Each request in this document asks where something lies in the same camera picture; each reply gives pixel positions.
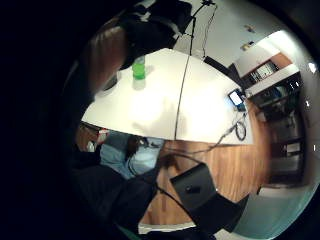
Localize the dark shelf unit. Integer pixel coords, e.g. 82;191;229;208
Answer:
240;52;306;186

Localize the smartphone with lit screen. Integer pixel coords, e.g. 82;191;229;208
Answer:
227;88;248;113

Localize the black tripod stand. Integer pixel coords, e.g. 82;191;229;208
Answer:
188;0;217;57

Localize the hanging black cable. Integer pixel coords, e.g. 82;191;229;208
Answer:
201;3;218;60

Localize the black office chair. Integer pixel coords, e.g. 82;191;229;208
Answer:
169;162;250;235

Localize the green plastic bottle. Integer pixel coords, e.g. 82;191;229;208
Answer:
131;55;147;81

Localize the the person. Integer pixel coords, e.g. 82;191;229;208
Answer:
68;128;168;234

